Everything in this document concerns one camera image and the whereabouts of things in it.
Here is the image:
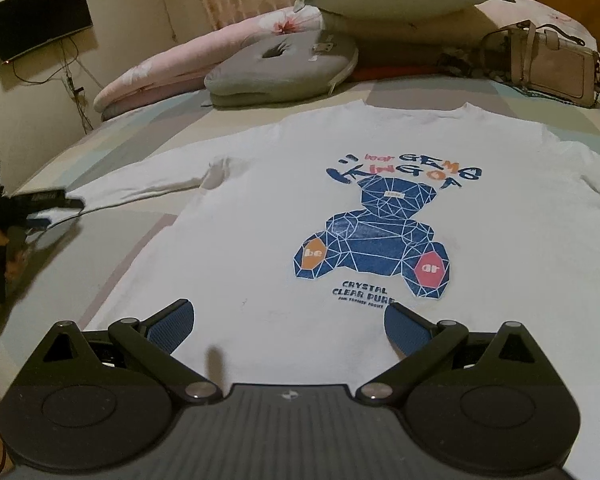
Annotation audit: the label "black wall television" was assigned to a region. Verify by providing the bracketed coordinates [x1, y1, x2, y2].
[0, 0, 93, 65]

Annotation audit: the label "television cables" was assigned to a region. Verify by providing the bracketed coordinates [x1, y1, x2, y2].
[10, 37, 106, 133]

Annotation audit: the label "white printed shirt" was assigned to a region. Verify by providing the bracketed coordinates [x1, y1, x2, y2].
[45, 100, 600, 401]

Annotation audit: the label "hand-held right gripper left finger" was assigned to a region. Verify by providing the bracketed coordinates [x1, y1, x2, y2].
[27, 298, 223, 406]

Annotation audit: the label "red cloth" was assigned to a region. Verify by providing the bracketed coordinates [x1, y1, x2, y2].
[352, 62, 446, 81]

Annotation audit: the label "pink floral quilt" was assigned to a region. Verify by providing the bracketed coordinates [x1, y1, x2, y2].
[92, 0, 600, 121]

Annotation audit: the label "grey round cushion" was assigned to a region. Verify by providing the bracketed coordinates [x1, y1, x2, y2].
[203, 30, 359, 108]

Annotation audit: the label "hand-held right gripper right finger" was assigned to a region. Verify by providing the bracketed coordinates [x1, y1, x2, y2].
[355, 302, 551, 406]

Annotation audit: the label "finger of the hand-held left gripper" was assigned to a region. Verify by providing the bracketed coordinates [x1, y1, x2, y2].
[29, 187, 86, 211]
[25, 210, 81, 229]

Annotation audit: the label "pink handbag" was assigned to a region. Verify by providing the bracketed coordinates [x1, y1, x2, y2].
[480, 20, 600, 108]

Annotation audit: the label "cream green pillow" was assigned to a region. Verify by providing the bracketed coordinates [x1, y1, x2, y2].
[322, 7, 491, 68]

